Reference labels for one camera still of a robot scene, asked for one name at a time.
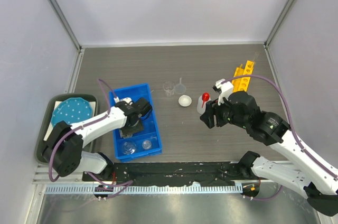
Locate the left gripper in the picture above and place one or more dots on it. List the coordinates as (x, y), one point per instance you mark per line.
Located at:
(138, 128)

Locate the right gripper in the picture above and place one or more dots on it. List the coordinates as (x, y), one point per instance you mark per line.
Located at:
(208, 117)

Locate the clear glass beaker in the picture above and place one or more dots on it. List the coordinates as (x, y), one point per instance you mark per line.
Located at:
(168, 87)

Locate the blue compartment bin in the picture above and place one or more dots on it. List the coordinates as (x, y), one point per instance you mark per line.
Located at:
(140, 136)

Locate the small clear glass jar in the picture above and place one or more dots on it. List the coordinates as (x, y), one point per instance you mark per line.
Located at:
(147, 144)

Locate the clear glass flask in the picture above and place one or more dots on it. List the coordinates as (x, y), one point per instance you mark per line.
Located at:
(129, 147)

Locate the clear glass test tube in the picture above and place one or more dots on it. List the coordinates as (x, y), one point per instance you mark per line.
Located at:
(256, 54)

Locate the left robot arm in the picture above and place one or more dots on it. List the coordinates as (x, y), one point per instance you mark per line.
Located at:
(64, 146)

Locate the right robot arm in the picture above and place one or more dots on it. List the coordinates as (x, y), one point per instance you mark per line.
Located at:
(315, 179)

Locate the white evaporating dish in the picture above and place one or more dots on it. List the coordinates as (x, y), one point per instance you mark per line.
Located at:
(184, 100)

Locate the clear plastic funnel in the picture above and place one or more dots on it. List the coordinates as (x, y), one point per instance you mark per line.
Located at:
(180, 88)

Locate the teal dotted plate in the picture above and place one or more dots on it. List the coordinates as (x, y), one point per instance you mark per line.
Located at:
(72, 110)

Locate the dark grey tray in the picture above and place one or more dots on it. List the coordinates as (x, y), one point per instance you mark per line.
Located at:
(47, 126)

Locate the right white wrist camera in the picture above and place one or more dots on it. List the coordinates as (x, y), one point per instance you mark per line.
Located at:
(224, 89)

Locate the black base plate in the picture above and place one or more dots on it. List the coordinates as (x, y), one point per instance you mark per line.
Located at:
(177, 173)

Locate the white slotted cable duct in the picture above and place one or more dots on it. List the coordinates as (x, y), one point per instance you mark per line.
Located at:
(97, 189)

